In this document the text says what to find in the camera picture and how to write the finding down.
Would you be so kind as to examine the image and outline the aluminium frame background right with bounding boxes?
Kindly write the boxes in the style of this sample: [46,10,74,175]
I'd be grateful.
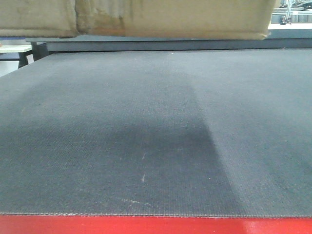
[271,0,312,25]

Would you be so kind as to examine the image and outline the red conveyor frame edge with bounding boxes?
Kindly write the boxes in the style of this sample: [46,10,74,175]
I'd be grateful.
[0,215,312,234]

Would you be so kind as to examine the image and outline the dark grey conveyor belt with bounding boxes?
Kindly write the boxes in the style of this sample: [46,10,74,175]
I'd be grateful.
[0,40,312,217]

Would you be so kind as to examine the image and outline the brown cardboard carton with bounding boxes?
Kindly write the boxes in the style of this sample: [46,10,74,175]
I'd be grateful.
[0,0,275,40]

